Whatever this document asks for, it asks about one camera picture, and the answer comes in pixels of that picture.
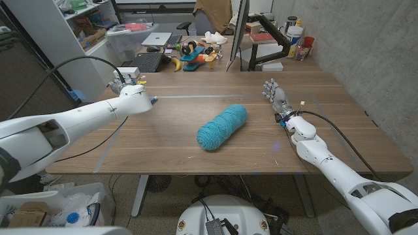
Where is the white sneaker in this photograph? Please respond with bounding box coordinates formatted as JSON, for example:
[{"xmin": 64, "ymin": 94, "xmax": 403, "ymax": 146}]
[
  {"xmin": 43, "ymin": 182, "xmax": 78, "ymax": 193},
  {"xmin": 39, "ymin": 174, "xmax": 63, "ymax": 186}
]

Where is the red cup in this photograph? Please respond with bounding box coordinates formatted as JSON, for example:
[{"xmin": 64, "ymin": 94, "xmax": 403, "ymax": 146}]
[{"xmin": 302, "ymin": 36, "xmax": 315, "ymax": 55}]

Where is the computer monitor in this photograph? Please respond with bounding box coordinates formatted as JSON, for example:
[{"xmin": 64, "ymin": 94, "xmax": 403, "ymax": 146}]
[{"xmin": 228, "ymin": 0, "xmax": 251, "ymax": 63}]

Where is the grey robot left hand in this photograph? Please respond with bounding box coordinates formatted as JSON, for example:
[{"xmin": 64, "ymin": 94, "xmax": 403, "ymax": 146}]
[{"xmin": 109, "ymin": 75, "xmax": 138, "ymax": 95}]

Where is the small red white carton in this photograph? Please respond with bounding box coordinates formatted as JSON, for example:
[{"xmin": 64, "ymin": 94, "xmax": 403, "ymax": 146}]
[{"xmin": 244, "ymin": 22, "xmax": 262, "ymax": 35}]

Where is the white power strip box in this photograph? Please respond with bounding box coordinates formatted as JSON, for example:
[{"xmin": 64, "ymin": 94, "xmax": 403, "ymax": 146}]
[{"xmin": 113, "ymin": 67, "xmax": 140, "ymax": 80}]

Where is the large black keyboard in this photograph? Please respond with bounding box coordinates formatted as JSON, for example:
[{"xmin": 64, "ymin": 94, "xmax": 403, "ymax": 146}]
[{"xmin": 129, "ymin": 52, "xmax": 164, "ymax": 73}]

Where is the grey finned module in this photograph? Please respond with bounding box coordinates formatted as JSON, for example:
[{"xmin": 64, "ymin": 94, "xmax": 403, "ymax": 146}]
[{"xmin": 205, "ymin": 219, "xmax": 226, "ymax": 235}]

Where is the grey metal table leg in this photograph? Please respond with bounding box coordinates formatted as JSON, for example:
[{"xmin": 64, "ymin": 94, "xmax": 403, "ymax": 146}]
[
  {"xmin": 131, "ymin": 174, "xmax": 150, "ymax": 218},
  {"xmin": 293, "ymin": 174, "xmax": 316, "ymax": 219}
]

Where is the teal yarn skein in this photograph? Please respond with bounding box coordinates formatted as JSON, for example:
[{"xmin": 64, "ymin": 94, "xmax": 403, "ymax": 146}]
[{"xmin": 196, "ymin": 104, "xmax": 248, "ymax": 151}]

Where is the white crumpled cloth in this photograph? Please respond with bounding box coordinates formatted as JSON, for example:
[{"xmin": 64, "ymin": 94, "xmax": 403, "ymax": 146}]
[{"xmin": 201, "ymin": 31, "xmax": 228, "ymax": 45}]

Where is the silver laptop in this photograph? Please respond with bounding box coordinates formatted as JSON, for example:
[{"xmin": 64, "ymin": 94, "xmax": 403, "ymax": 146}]
[{"xmin": 141, "ymin": 31, "xmax": 173, "ymax": 47}]

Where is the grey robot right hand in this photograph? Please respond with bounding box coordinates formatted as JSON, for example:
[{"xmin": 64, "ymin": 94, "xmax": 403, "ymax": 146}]
[{"xmin": 262, "ymin": 78, "xmax": 297, "ymax": 122}]

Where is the black lidded steel bottle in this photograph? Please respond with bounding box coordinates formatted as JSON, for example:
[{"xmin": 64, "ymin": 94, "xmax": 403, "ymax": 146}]
[{"xmin": 285, "ymin": 16, "xmax": 298, "ymax": 35}]

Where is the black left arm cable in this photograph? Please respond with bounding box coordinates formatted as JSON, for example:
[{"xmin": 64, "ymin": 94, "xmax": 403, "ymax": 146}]
[{"xmin": 6, "ymin": 55, "xmax": 127, "ymax": 121}]

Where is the white tub blue label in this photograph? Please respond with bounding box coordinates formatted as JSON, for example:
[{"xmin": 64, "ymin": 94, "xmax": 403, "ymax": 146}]
[{"xmin": 285, "ymin": 25, "xmax": 304, "ymax": 59}]

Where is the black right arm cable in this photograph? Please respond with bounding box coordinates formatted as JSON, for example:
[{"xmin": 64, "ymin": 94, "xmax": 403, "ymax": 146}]
[{"xmin": 297, "ymin": 110, "xmax": 383, "ymax": 182}]

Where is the small white flat box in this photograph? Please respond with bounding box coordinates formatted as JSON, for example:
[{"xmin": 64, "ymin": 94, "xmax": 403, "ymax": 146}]
[{"xmin": 261, "ymin": 61, "xmax": 284, "ymax": 72}]

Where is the white shelf cabinet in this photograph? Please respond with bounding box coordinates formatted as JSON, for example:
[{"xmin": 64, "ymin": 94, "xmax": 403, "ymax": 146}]
[{"xmin": 3, "ymin": 0, "xmax": 123, "ymax": 104}]

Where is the round black fan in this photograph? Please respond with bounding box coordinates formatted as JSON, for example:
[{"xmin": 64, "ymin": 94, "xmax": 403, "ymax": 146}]
[{"xmin": 146, "ymin": 174, "xmax": 172, "ymax": 194}]

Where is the brown cardboard box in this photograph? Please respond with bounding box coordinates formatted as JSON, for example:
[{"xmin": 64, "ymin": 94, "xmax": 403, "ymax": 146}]
[{"xmin": 8, "ymin": 201, "xmax": 48, "ymax": 228}]

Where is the grey office chair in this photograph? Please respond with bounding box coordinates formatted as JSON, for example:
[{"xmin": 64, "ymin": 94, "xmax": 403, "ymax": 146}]
[{"xmin": 176, "ymin": 9, "xmax": 216, "ymax": 36}]

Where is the white robot torso base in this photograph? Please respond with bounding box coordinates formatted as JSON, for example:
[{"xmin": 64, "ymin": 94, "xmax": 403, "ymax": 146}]
[{"xmin": 176, "ymin": 195, "xmax": 271, "ymax": 235}]

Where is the cardboard box with print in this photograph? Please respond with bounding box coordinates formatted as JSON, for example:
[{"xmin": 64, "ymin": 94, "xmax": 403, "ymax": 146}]
[{"xmin": 80, "ymin": 28, "xmax": 108, "ymax": 50}]

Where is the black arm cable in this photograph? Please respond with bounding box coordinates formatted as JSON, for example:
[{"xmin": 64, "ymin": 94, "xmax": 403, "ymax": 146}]
[
  {"xmin": 6, "ymin": 55, "xmax": 127, "ymax": 121},
  {"xmin": 297, "ymin": 110, "xmax": 383, "ymax": 182}
]

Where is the clear plastic storage bin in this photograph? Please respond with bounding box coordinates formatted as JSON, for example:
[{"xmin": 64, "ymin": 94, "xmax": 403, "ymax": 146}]
[{"xmin": 104, "ymin": 22, "xmax": 160, "ymax": 62}]

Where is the red book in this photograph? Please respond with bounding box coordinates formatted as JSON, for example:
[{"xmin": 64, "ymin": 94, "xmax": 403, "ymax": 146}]
[{"xmin": 249, "ymin": 32, "xmax": 277, "ymax": 44}]

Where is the clear glass jar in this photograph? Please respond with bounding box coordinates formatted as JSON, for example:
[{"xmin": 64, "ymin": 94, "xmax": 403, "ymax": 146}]
[{"xmin": 295, "ymin": 44, "xmax": 311, "ymax": 61}]

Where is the pink packet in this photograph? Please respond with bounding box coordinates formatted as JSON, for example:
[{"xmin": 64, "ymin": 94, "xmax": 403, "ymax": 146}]
[{"xmin": 125, "ymin": 23, "xmax": 147, "ymax": 32}]

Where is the blue orange toy airplane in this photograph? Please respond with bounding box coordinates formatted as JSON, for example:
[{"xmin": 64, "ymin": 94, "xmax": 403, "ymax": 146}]
[{"xmin": 180, "ymin": 45, "xmax": 218, "ymax": 72}]

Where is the brown jacket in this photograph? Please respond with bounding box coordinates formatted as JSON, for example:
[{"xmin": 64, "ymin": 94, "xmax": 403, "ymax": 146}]
[{"xmin": 193, "ymin": 0, "xmax": 233, "ymax": 35}]

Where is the small black keyboard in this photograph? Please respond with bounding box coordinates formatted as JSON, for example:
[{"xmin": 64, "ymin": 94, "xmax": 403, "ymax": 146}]
[{"xmin": 164, "ymin": 33, "xmax": 183, "ymax": 50}]

